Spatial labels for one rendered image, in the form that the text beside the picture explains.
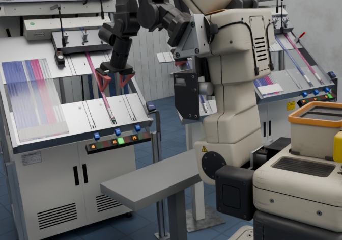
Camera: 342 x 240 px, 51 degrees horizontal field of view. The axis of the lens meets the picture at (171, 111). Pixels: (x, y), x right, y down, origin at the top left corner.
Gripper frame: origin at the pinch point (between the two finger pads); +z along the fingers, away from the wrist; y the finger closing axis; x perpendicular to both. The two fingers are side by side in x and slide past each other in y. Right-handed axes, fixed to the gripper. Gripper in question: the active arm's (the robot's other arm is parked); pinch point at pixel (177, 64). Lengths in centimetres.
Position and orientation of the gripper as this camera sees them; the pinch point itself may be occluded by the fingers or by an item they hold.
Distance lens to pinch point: 196.2
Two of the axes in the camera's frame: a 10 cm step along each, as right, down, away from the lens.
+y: -9.3, 1.2, -3.5
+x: 2.9, 8.2, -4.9
